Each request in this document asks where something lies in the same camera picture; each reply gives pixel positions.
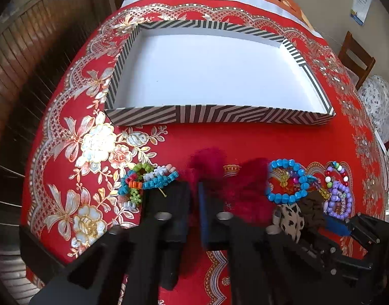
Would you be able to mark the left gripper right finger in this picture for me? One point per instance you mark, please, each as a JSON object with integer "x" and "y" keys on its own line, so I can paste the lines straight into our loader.
{"x": 215, "y": 232}

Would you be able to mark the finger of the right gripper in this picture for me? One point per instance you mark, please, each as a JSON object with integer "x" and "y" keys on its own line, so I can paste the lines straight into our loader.
{"x": 337, "y": 226}

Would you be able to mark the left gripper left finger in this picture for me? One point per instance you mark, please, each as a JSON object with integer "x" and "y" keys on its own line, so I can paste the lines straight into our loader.
{"x": 172, "y": 201}

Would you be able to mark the dark red bow hairclip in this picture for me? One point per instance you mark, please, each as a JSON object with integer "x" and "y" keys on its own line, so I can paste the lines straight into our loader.
{"x": 244, "y": 191}

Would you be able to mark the spotted cream bow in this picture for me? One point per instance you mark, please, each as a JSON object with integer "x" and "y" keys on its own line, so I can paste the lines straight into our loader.
{"x": 290, "y": 220}

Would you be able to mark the brown scrunchie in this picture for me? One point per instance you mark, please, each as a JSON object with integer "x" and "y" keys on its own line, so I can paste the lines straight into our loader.
{"x": 311, "y": 208}

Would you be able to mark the red floral tablecloth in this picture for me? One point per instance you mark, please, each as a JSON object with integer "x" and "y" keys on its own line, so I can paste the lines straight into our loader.
{"x": 81, "y": 234}

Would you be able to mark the floral white bedding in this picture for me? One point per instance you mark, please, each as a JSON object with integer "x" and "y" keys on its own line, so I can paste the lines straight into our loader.
{"x": 374, "y": 94}

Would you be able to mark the striped shallow box tray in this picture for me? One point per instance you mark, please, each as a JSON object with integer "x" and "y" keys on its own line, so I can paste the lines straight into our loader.
{"x": 213, "y": 72}

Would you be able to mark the wooden chair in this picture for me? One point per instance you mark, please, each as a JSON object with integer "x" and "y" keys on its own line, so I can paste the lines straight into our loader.
{"x": 356, "y": 59}

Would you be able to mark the wall poster chart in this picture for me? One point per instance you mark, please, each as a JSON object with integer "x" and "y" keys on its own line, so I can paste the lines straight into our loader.
{"x": 359, "y": 10}

